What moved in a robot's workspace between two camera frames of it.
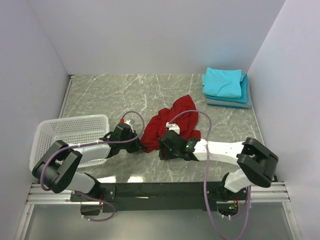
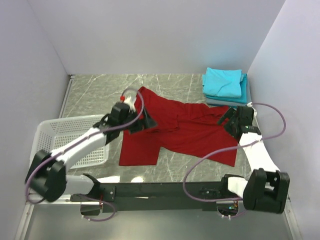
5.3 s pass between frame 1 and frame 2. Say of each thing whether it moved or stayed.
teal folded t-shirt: stayed
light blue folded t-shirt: stayed
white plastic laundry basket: stayed
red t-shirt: moved
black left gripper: moved
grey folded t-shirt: stayed
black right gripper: moved
